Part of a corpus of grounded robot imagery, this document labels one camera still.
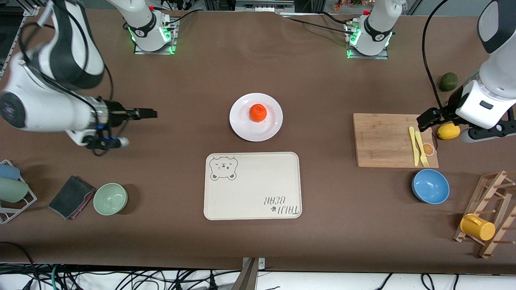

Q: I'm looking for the white round plate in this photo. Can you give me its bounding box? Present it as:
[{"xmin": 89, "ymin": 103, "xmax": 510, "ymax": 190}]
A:
[{"xmin": 229, "ymin": 93, "xmax": 283, "ymax": 142}]

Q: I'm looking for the orange fruit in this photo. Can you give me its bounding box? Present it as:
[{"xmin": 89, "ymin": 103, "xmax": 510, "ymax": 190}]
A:
[{"xmin": 249, "ymin": 104, "xmax": 268, "ymax": 122}]

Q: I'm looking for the yellow lemon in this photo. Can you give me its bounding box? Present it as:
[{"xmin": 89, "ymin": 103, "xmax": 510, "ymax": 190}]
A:
[{"xmin": 437, "ymin": 123, "xmax": 461, "ymax": 140}]

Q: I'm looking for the yellow plastic fork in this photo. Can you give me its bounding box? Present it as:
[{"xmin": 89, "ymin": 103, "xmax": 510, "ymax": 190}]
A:
[{"xmin": 415, "ymin": 131, "xmax": 429, "ymax": 168}]

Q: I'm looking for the green avocado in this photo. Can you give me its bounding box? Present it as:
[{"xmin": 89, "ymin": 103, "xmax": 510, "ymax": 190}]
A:
[{"xmin": 439, "ymin": 72, "xmax": 459, "ymax": 92}]

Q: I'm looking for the yellow plastic knife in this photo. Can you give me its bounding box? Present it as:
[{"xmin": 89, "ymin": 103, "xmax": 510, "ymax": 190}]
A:
[{"xmin": 408, "ymin": 126, "xmax": 420, "ymax": 167}]

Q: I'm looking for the wooden cutting board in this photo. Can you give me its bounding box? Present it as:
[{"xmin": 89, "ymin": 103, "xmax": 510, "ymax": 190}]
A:
[{"xmin": 353, "ymin": 113, "xmax": 439, "ymax": 168}]

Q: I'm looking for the blue bowl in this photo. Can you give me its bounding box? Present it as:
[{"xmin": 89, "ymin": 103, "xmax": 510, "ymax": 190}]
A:
[{"xmin": 412, "ymin": 169, "xmax": 450, "ymax": 205}]

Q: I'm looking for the pale green bowl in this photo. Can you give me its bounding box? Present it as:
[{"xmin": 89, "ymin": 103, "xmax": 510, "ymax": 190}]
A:
[{"xmin": 93, "ymin": 183, "xmax": 128, "ymax": 216}]

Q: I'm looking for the dark grey folded cloth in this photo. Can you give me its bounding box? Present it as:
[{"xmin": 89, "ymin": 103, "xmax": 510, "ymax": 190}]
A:
[{"xmin": 48, "ymin": 175, "xmax": 96, "ymax": 220}]

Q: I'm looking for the wooden mug rack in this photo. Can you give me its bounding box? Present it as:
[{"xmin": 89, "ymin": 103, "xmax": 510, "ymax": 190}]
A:
[{"xmin": 453, "ymin": 170, "xmax": 516, "ymax": 259}]

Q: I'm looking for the yellow mug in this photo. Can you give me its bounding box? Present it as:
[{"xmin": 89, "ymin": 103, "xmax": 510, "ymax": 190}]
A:
[{"xmin": 460, "ymin": 213, "xmax": 496, "ymax": 241}]

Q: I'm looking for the light blue cup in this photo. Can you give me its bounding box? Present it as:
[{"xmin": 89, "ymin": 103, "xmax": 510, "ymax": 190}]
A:
[{"xmin": 0, "ymin": 164, "xmax": 21, "ymax": 180}]

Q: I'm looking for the pale green cup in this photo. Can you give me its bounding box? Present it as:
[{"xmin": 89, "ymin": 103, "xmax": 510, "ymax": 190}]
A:
[{"xmin": 0, "ymin": 177, "xmax": 29, "ymax": 203}]

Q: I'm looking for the cream bear print tray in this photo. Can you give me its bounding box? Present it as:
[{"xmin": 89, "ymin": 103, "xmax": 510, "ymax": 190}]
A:
[{"xmin": 203, "ymin": 152, "xmax": 302, "ymax": 221}]

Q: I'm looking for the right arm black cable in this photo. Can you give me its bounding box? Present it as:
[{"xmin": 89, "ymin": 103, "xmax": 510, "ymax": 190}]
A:
[{"xmin": 18, "ymin": 22, "xmax": 114, "ymax": 101}]

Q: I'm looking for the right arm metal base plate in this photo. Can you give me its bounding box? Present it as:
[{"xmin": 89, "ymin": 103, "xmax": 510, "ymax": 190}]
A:
[{"xmin": 134, "ymin": 16, "xmax": 178, "ymax": 55}]

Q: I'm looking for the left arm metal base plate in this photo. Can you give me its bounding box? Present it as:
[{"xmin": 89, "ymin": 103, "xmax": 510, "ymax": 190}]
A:
[{"xmin": 345, "ymin": 20, "xmax": 389, "ymax": 60}]

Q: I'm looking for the right base black cable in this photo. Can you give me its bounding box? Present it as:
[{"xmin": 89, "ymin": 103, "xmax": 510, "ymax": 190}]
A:
[{"xmin": 161, "ymin": 9, "xmax": 199, "ymax": 25}]

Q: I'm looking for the base black cable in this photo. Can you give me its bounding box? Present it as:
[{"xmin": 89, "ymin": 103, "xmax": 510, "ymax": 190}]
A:
[
  {"xmin": 278, "ymin": 12, "xmax": 359, "ymax": 33},
  {"xmin": 161, "ymin": 9, "xmax": 199, "ymax": 25}
]

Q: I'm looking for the white wire cup rack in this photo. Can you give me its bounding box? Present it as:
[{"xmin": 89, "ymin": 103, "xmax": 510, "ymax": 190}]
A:
[{"xmin": 0, "ymin": 159, "xmax": 37, "ymax": 224}]

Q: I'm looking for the left base black cable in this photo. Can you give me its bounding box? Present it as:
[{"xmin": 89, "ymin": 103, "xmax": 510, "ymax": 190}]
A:
[{"xmin": 278, "ymin": 12, "xmax": 359, "ymax": 33}]

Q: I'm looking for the aluminium frame rail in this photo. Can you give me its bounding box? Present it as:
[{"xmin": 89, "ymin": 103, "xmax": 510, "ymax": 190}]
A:
[{"xmin": 204, "ymin": 0, "xmax": 323, "ymax": 15}]

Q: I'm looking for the metal table clamp bracket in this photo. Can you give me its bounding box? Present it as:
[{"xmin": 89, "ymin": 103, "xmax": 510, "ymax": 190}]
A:
[{"xmin": 238, "ymin": 257, "xmax": 266, "ymax": 290}]

